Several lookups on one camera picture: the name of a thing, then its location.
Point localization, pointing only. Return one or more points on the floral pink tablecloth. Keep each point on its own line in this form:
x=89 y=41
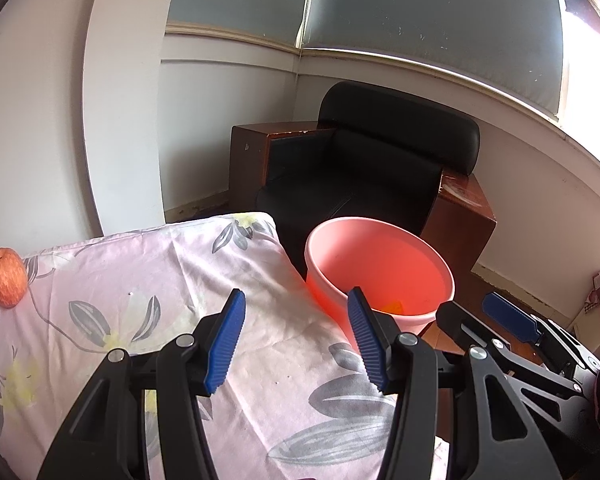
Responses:
x=155 y=270

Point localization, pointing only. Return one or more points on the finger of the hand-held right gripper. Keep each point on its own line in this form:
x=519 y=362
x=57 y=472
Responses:
x=480 y=332
x=510 y=315

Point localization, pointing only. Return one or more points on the pink plastic bucket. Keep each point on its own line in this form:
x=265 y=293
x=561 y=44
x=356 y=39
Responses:
x=380 y=260

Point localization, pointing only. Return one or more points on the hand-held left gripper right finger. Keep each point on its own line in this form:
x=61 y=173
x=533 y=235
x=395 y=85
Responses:
x=367 y=340

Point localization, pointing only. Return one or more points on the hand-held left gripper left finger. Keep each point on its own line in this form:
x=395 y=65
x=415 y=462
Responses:
x=225 y=340

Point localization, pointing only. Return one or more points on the red apple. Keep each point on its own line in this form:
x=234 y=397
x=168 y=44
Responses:
x=5 y=277

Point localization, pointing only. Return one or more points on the black armchair with wooden arms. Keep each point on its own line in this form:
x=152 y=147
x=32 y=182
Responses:
x=370 y=160

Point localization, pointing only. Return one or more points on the window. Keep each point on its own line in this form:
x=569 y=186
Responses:
x=380 y=0

